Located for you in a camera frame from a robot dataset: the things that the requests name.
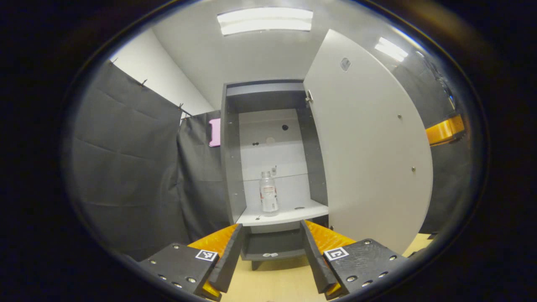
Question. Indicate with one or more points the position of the white cabinet shelf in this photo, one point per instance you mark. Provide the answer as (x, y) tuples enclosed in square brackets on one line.
[(289, 214)]

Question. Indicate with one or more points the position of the large ceiling light panel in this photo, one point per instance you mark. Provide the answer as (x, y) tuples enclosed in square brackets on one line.
[(264, 21)]

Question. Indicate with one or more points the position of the black backdrop cloth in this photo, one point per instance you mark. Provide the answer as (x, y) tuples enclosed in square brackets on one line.
[(126, 167)]

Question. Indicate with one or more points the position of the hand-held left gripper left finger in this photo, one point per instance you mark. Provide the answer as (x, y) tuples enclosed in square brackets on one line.
[(228, 262)]

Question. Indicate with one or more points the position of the grey cabinet door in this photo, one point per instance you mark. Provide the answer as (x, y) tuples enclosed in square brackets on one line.
[(369, 159)]

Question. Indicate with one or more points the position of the clear plastic bottle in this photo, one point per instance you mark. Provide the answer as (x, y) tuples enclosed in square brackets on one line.
[(268, 197)]

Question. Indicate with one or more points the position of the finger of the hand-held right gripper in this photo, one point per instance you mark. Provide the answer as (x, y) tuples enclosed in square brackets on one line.
[(444, 130)]

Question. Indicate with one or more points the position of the metal door hinge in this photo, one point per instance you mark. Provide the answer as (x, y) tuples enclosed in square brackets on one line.
[(308, 98)]

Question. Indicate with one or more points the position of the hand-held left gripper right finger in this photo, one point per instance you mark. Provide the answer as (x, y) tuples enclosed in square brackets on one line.
[(312, 260)]

